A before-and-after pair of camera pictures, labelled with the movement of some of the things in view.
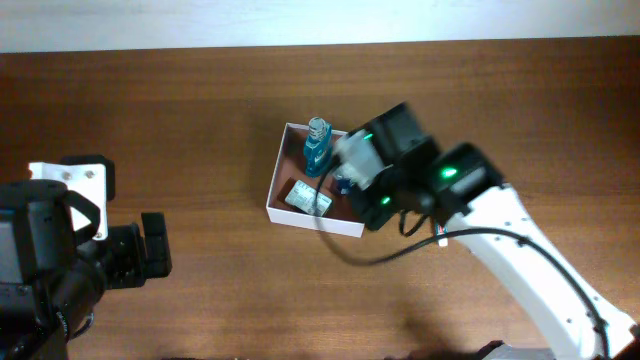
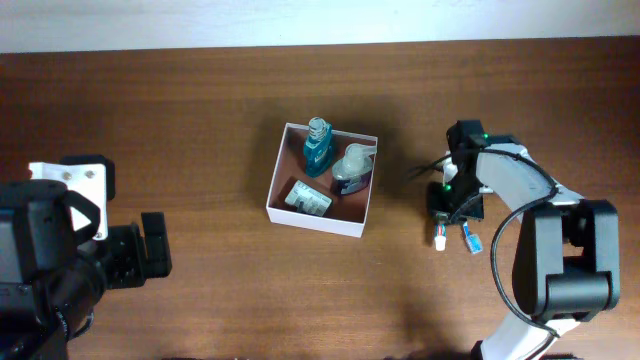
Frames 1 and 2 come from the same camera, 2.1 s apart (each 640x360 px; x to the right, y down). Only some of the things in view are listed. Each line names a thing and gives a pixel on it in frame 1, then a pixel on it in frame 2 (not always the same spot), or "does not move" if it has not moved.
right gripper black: (367, 201) to (458, 214)
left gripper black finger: (156, 245) does not move
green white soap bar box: (303, 197) does not move
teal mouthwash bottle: (318, 149) does not move
